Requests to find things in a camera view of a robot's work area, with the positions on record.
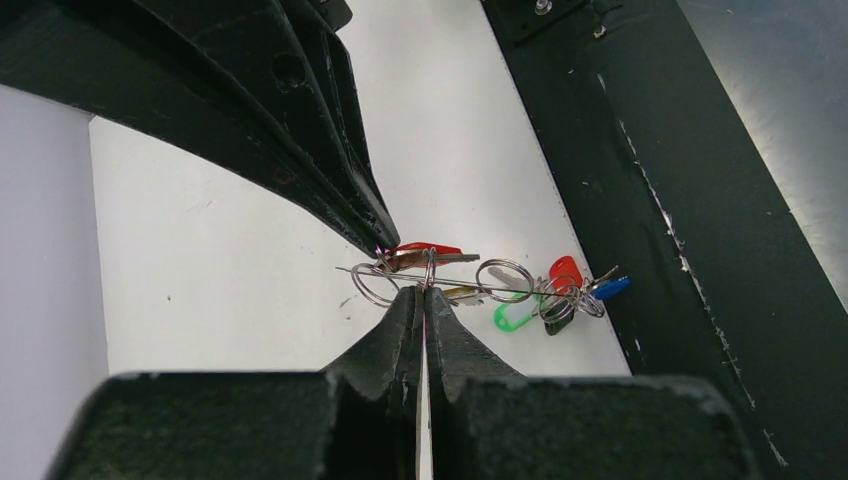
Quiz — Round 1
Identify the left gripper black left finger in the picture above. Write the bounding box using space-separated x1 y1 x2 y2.
47 287 423 479

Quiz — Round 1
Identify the key with blue tag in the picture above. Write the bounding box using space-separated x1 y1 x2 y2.
590 277 631 302

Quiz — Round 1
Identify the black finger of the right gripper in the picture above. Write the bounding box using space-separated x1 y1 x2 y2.
264 1 400 251
0 0 392 258

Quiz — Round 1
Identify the key with green tag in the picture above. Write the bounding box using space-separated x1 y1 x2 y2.
493 296 539 333

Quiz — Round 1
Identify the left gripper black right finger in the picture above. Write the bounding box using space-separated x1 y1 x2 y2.
423 287 759 479

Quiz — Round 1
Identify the key with red tag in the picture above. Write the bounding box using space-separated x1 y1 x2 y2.
548 255 583 294
378 242 480 272

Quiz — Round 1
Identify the large silver carabiner keyring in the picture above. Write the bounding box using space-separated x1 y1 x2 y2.
344 250 617 322

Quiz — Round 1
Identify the key with yellow tag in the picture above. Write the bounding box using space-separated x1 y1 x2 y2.
443 286 487 306

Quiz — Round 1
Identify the key with black tag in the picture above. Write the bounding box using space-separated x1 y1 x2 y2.
540 304 575 336

